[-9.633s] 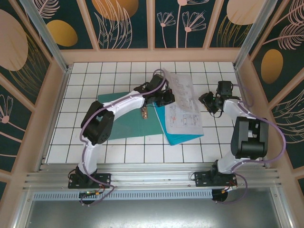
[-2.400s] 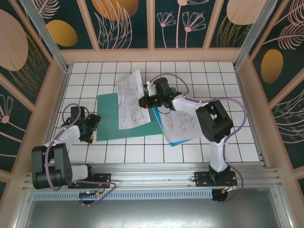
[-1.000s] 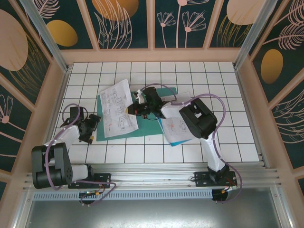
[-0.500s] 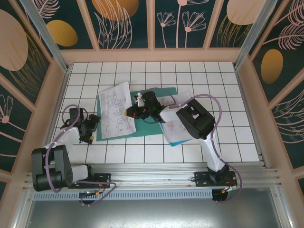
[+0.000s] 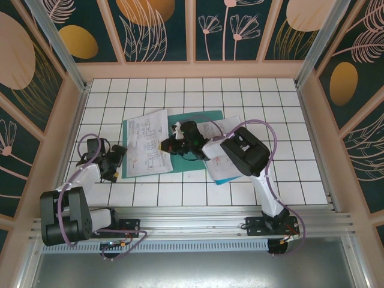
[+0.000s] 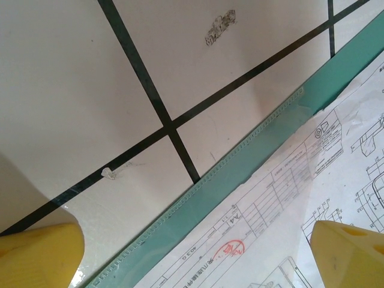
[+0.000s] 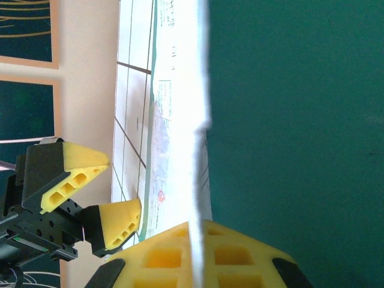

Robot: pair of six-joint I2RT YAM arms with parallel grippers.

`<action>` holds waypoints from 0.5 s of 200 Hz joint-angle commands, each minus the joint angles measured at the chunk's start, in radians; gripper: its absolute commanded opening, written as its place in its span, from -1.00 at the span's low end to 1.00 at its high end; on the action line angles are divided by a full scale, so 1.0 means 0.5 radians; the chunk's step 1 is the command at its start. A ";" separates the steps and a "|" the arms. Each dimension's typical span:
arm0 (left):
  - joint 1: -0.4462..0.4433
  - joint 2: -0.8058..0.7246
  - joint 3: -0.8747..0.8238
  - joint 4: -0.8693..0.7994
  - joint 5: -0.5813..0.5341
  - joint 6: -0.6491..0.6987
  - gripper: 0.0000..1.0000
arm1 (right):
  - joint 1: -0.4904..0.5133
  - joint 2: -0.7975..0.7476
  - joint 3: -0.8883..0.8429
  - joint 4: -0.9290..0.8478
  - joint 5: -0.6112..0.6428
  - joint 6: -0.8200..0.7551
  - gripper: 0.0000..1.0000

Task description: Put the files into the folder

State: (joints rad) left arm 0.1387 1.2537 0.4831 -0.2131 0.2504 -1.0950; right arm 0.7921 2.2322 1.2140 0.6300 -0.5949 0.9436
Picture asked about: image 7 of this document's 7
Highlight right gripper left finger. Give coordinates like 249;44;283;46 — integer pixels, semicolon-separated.
85;221;195;288

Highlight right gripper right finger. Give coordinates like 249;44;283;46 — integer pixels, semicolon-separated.
200;218;316;288

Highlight white drawing sheet red stamp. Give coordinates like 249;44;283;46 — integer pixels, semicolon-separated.
140;0;214;241

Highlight green folder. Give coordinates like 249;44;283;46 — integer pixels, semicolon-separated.
138;0;384;288

